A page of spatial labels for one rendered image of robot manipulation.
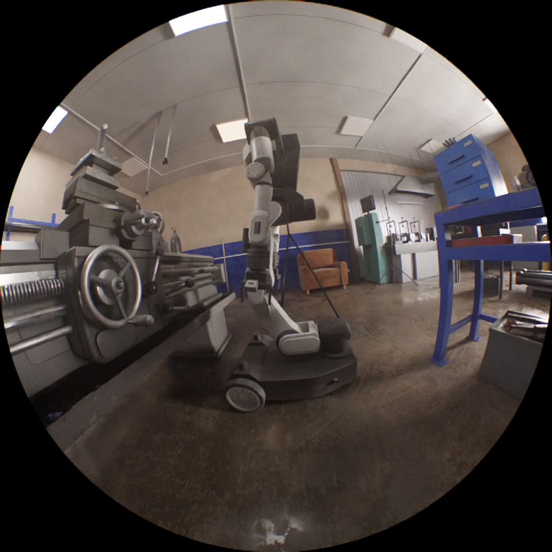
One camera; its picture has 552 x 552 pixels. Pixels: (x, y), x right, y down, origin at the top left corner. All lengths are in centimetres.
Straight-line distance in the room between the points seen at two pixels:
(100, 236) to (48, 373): 42
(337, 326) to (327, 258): 314
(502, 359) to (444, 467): 57
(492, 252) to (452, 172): 55
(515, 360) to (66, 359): 165
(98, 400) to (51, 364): 20
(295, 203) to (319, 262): 312
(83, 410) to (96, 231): 44
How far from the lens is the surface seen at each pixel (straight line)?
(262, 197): 70
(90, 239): 54
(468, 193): 121
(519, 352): 110
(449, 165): 130
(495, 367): 118
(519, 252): 90
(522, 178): 108
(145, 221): 57
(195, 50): 292
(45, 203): 435
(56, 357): 66
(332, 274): 364
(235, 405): 95
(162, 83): 320
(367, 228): 398
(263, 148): 80
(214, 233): 457
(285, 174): 92
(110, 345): 54
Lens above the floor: 68
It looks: 4 degrees down
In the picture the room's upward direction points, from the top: 8 degrees counter-clockwise
